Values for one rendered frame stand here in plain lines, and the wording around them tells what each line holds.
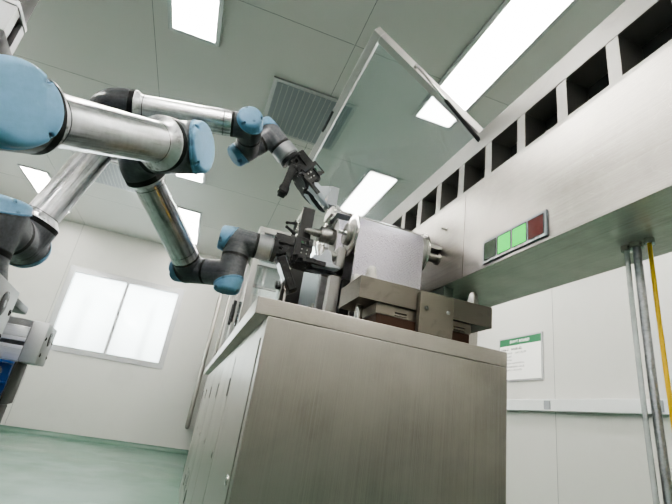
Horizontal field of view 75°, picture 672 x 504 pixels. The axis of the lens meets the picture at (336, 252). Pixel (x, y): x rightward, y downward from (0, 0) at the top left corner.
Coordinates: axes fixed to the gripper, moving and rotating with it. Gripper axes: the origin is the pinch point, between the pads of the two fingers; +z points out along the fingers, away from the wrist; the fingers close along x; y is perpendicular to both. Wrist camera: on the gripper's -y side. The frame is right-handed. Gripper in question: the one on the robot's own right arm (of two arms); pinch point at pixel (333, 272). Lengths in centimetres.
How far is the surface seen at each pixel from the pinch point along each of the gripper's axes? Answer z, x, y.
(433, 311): 22.3, -22.5, -11.6
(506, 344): 271, 264, 61
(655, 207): 43, -69, 5
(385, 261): 16.2, -0.8, 7.5
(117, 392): -116, 556, -46
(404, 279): 23.4, -0.8, 3.2
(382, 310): 9.3, -19.5, -13.7
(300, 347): -12.1, -26.5, -28.3
